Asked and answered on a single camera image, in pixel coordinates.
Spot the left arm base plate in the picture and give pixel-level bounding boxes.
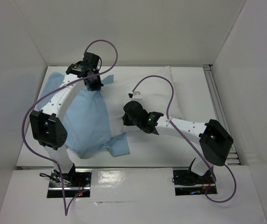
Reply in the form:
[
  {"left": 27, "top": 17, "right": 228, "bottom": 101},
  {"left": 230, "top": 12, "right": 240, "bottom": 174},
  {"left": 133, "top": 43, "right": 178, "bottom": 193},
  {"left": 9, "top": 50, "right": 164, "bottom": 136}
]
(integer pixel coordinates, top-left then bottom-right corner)
[{"left": 40, "top": 169, "right": 92, "bottom": 198}]

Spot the white pillow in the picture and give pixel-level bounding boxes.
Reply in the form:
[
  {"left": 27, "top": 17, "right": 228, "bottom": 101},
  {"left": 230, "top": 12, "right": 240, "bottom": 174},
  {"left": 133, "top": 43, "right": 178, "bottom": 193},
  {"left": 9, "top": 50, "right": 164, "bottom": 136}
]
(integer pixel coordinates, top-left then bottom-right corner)
[{"left": 63, "top": 66, "right": 183, "bottom": 158}]

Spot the aluminium rail frame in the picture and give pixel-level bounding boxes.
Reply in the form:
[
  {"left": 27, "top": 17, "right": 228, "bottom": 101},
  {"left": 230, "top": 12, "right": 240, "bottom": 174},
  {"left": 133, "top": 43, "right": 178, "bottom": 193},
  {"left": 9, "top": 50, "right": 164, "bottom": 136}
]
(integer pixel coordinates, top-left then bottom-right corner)
[{"left": 203, "top": 65, "right": 241, "bottom": 166}]

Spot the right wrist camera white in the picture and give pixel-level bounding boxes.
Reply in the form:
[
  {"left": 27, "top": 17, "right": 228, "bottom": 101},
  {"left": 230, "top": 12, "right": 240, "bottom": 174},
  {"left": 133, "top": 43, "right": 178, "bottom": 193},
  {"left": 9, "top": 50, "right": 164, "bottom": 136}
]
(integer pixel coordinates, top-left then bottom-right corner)
[{"left": 128, "top": 91, "right": 143, "bottom": 102}]

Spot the blue green pillowcase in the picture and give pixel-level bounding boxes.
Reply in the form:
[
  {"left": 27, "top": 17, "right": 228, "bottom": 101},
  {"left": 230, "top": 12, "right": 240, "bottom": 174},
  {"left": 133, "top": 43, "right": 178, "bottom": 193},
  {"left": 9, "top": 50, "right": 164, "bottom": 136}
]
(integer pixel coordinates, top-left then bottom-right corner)
[{"left": 37, "top": 71, "right": 131, "bottom": 160}]

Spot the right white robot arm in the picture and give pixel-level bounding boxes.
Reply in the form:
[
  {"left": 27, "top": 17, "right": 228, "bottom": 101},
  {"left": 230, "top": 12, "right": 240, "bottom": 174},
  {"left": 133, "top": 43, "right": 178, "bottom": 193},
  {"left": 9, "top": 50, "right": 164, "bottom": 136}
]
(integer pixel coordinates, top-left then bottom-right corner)
[{"left": 123, "top": 101, "right": 233, "bottom": 183}]

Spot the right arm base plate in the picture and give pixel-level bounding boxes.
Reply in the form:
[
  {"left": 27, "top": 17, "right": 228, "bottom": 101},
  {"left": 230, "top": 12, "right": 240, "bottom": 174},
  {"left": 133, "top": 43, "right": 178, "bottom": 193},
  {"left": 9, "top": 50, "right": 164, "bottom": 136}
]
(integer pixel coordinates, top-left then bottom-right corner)
[{"left": 171, "top": 169, "right": 217, "bottom": 196}]

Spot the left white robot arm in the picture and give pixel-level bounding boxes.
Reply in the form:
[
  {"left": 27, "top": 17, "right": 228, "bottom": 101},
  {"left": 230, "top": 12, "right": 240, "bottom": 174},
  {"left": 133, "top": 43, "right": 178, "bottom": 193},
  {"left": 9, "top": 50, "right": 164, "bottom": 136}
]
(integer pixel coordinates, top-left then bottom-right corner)
[{"left": 29, "top": 52, "right": 103, "bottom": 186}]

